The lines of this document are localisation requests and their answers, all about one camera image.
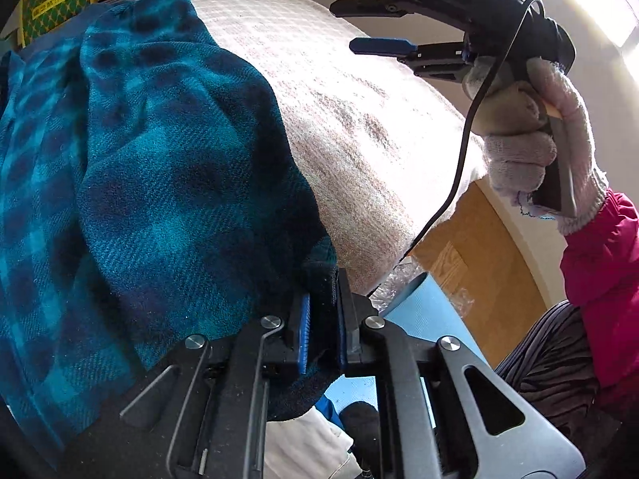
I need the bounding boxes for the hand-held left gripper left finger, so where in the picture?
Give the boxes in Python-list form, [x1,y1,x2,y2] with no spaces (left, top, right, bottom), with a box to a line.
[95,292,314,479]

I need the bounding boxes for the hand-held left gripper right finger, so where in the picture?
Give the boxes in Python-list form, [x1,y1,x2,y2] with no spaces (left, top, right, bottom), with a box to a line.
[335,268,586,479]

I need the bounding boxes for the blue plaid fleece jacket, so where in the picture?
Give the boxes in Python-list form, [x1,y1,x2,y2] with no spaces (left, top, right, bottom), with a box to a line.
[0,0,343,455]

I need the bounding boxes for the person's right forearm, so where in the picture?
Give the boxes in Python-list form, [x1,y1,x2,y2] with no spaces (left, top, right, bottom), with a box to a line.
[559,190,639,390]

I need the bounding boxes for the person's right hand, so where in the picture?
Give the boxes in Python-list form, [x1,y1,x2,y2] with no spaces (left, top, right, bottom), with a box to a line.
[462,57,610,236]

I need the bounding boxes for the light blue mat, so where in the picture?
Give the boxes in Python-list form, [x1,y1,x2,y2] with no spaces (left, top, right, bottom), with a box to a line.
[319,272,495,410]

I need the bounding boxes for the pink checked blanket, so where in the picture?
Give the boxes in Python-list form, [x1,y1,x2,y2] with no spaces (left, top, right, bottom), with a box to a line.
[187,0,492,296]

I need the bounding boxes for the person's striped pants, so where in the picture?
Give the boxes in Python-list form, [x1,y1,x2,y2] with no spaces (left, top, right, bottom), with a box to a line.
[494,299,639,460]

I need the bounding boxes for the yellow green patterned box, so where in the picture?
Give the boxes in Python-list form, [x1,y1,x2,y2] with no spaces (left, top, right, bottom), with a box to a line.
[20,0,95,46]

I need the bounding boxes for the black cable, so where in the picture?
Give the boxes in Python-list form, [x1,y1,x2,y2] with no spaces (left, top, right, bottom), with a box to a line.
[407,0,545,260]

